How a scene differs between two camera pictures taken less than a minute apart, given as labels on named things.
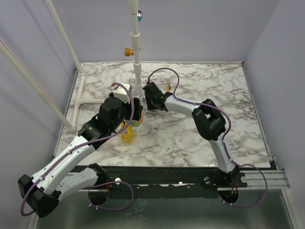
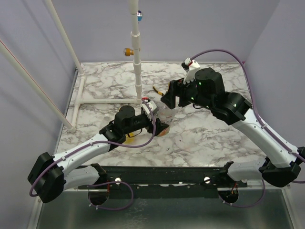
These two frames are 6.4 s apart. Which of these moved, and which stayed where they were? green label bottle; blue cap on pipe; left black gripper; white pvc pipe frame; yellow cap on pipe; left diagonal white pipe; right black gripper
Moved: right black gripper; left black gripper; green label bottle
Stayed: yellow cap on pipe; blue cap on pipe; white pvc pipe frame; left diagonal white pipe
